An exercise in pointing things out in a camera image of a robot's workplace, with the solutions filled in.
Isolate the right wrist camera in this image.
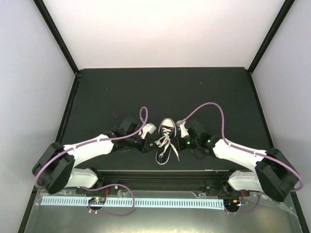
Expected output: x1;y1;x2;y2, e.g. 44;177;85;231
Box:
176;119;189;138

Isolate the black aluminium rail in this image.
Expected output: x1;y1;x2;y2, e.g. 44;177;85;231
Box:
91;170;233;196

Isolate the black frame post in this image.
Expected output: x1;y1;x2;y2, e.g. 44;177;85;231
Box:
33;0;79;75
247;0;295;75

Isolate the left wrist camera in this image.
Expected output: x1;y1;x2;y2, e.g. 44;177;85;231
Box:
138;123;156;139

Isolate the controller board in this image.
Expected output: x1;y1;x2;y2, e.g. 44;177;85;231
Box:
224;199;244;206
88;197;106;205

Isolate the black table mat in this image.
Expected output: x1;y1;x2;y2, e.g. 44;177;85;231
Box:
47;67;280;173

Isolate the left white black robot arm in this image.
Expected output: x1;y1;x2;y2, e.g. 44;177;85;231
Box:
32;117;156;194

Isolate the left controller board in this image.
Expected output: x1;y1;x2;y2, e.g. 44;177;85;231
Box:
88;197;106;205

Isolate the white slotted cable duct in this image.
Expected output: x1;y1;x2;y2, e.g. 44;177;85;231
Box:
41;196;225;210

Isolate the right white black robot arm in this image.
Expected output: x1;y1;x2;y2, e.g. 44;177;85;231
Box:
176;120;299;202

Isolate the right controller board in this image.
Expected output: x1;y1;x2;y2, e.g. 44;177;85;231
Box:
224;199;244;206

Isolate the black white sneaker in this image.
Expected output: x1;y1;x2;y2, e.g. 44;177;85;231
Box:
155;118;179;166

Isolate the black right frame post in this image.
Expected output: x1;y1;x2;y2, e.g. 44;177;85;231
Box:
247;0;295;75

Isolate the black left frame post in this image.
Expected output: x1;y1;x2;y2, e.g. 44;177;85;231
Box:
33;0;79;75

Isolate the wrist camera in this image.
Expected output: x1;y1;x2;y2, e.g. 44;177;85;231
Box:
176;119;189;138
138;123;156;139

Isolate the white shoelace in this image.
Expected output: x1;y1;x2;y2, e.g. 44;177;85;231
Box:
155;126;180;165

